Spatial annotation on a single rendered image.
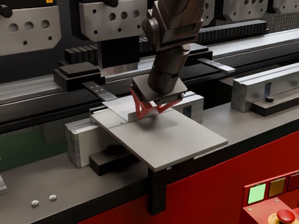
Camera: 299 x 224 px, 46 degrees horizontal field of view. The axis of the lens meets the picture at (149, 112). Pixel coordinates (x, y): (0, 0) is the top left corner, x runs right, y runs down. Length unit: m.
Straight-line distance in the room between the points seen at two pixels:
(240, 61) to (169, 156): 0.87
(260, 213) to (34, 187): 0.53
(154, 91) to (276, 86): 0.62
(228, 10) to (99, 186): 0.54
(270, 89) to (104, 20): 0.66
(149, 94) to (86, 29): 0.18
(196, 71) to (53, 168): 0.67
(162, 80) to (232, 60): 0.78
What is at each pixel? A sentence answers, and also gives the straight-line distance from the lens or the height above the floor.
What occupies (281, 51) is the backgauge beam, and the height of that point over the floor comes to 0.94.
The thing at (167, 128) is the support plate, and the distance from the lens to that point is 0.76.
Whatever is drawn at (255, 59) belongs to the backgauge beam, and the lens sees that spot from 1.54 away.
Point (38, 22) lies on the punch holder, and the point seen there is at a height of 1.23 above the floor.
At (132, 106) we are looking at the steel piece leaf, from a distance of 0.86.
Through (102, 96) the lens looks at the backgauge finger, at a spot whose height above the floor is 1.00.
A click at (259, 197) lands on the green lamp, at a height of 0.80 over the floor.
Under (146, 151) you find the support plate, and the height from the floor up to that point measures 1.00.
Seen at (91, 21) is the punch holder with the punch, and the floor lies 1.22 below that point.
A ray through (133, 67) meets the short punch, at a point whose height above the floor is 1.09.
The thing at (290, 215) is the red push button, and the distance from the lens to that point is 0.88.
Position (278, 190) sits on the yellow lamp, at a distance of 0.96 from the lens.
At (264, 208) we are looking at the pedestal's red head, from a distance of 0.93.
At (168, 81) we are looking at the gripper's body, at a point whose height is 1.12.
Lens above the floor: 1.35
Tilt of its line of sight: 25 degrees down
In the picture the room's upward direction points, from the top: straight up
